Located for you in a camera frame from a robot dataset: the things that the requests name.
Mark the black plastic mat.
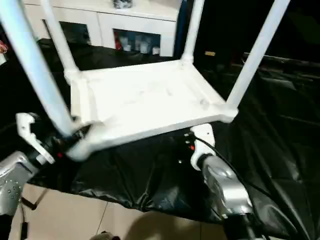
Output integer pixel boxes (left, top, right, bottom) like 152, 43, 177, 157
0, 37, 320, 240

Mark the black horizontal bar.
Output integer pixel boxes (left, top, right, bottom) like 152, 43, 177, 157
243, 52, 320, 65

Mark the black folding table frame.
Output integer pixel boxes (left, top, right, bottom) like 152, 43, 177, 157
21, 188, 48, 211

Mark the white glass-door cabinet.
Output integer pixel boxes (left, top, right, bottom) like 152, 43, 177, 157
23, 0, 180, 57

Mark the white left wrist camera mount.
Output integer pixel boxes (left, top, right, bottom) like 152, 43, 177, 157
15, 112, 56, 165

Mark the white plastic table leg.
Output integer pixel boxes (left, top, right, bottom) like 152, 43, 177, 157
183, 0, 206, 65
41, 0, 82, 76
225, 0, 292, 111
0, 0, 78, 141

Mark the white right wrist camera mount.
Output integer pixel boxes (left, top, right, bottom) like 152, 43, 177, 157
189, 123, 216, 173

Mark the dark furniture with brass label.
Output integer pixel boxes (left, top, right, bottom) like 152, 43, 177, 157
174, 0, 320, 61

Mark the dark patterned bundle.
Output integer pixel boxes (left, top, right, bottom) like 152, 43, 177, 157
112, 0, 136, 10

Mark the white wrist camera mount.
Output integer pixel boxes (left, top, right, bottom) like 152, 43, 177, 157
189, 123, 216, 173
15, 112, 56, 165

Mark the white plastic table top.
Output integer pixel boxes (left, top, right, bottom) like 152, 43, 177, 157
63, 58, 240, 162

